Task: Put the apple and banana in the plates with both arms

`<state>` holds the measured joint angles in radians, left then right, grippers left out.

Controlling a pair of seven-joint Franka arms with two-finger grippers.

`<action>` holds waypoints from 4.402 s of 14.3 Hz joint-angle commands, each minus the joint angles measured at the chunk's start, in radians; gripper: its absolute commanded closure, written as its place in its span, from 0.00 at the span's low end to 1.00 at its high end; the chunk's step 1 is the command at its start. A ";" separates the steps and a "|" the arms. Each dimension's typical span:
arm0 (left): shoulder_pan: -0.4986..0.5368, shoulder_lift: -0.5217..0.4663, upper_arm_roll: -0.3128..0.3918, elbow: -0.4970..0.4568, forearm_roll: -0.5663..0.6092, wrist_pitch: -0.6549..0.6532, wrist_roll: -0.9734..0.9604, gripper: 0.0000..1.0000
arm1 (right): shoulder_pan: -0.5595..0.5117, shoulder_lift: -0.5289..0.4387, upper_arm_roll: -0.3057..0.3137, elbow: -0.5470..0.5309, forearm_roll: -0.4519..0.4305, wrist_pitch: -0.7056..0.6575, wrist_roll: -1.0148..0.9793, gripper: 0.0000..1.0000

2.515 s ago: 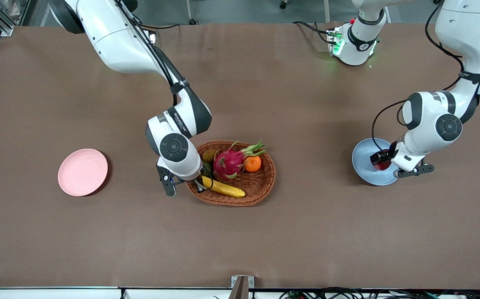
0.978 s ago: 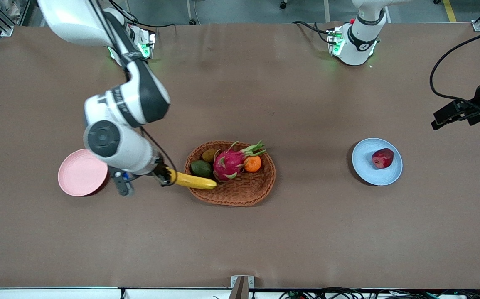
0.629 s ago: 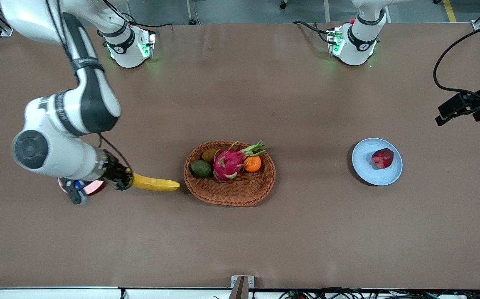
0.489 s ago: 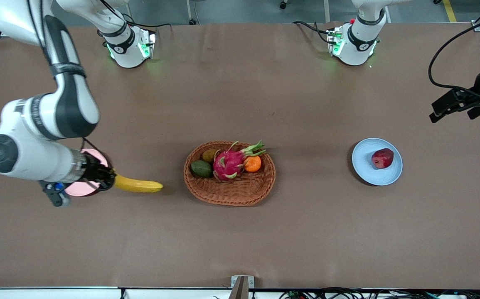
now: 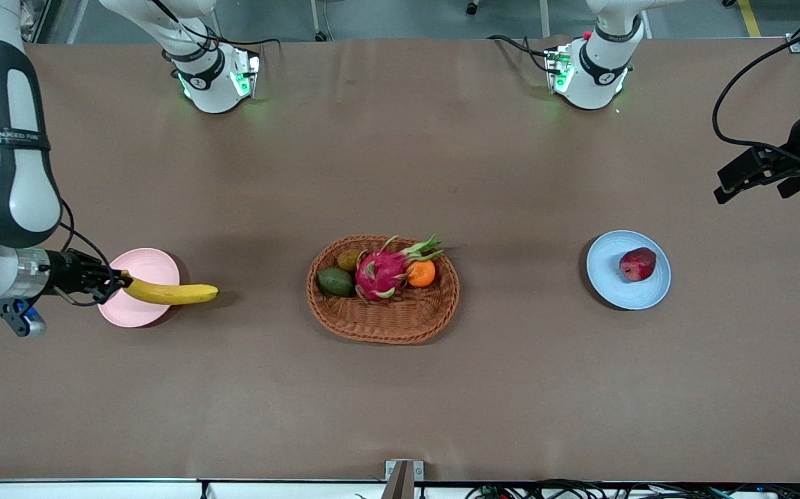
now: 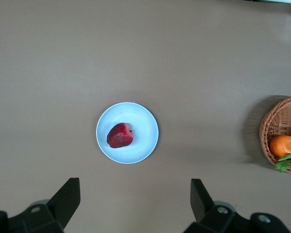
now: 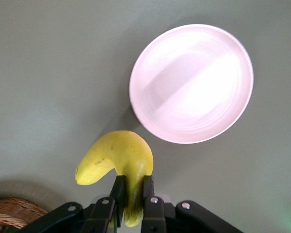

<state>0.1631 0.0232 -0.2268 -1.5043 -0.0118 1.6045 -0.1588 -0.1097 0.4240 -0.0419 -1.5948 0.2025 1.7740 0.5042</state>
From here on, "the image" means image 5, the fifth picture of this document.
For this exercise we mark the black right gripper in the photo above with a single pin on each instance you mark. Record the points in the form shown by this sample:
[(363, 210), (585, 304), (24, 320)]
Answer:
[(66, 271)]

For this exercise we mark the pink round plate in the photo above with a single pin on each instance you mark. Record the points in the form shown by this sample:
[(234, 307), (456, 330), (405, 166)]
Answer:
[(147, 263)]

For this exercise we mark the orange tangerine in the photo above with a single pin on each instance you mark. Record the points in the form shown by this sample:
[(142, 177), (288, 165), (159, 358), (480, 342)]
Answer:
[(422, 274)]

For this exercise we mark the dark red apple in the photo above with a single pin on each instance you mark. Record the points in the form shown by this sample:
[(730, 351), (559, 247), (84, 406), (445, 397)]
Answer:
[(638, 265)]

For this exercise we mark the grey metal table bracket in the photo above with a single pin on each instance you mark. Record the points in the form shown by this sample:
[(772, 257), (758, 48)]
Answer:
[(403, 478)]

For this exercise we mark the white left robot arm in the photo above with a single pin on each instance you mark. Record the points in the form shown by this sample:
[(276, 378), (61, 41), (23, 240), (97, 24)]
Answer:
[(590, 86)]

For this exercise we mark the green avocado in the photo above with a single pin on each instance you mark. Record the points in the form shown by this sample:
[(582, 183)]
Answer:
[(334, 282)]

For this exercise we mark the pink dragon fruit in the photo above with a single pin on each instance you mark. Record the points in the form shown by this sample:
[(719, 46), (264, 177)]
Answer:
[(382, 274)]

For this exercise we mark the brown kiwi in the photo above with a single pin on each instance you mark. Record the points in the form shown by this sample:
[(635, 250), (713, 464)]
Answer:
[(348, 261)]

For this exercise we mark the light blue round plate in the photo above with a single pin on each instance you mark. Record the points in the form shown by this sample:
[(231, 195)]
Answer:
[(614, 284)]

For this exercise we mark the brown wicker basket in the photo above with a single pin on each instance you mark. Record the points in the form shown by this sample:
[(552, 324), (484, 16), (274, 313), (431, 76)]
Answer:
[(400, 319)]

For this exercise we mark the brown table cover sheet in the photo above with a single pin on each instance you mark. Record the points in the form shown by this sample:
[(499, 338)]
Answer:
[(400, 402)]

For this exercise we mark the yellow banana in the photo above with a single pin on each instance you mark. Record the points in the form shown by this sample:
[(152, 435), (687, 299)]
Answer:
[(171, 294)]

